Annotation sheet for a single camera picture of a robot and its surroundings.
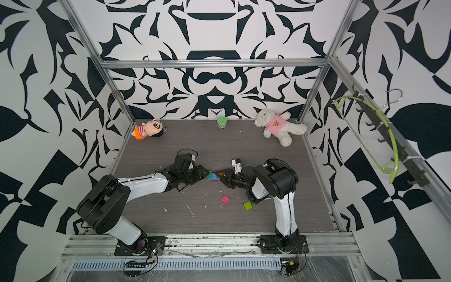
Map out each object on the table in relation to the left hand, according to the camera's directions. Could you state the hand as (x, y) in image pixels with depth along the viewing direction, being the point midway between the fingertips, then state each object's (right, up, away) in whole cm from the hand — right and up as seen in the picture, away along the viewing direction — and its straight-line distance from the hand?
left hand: (206, 171), depth 91 cm
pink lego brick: (+10, -12, -5) cm, 16 cm away
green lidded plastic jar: (+7, +27, +23) cm, 36 cm away
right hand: (+5, -1, -1) cm, 5 cm away
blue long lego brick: (+4, -3, 0) cm, 5 cm away
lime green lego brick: (+20, -15, -8) cm, 26 cm away
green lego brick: (+2, -2, -2) cm, 3 cm away
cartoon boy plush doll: (-33, +23, +14) cm, 43 cm away
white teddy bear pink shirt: (+42, +25, +17) cm, 51 cm away
